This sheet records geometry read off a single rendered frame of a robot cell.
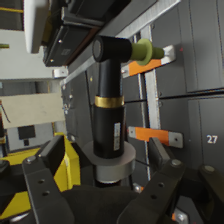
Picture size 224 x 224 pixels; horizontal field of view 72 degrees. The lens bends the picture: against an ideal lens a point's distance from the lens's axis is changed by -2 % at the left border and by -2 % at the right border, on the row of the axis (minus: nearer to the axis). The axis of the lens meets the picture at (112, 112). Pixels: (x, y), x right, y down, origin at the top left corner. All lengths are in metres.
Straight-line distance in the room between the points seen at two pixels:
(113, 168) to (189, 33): 0.21
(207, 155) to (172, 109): 0.09
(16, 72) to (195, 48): 4.50
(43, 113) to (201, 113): 4.47
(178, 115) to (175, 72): 0.07
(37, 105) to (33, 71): 0.89
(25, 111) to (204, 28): 4.48
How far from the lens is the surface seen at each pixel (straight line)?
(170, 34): 0.30
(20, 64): 4.68
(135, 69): 0.35
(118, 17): 0.45
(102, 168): 0.23
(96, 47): 0.22
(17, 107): 4.60
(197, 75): 0.25
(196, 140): 0.26
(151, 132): 0.33
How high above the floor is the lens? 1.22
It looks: 28 degrees down
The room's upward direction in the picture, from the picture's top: 98 degrees counter-clockwise
